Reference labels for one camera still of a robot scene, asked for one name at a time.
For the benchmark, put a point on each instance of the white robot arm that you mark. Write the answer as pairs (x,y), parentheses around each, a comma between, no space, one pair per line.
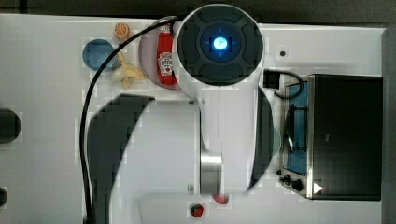
(217,57)

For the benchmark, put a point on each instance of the red ketchup bottle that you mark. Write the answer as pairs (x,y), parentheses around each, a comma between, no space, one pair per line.
(164,57)

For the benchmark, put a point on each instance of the pink round plate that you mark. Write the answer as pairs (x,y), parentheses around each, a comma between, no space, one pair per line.
(147,58)

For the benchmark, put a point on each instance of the pink strawberry toy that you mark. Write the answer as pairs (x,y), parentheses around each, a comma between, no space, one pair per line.
(221,198)

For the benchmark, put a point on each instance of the red strawberry toy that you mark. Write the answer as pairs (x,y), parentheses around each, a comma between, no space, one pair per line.
(197,210)

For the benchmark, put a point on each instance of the blue bowl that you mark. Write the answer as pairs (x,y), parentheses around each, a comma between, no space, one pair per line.
(95,53)

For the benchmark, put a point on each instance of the toaster oven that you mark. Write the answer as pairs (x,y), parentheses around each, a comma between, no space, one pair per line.
(332,138)

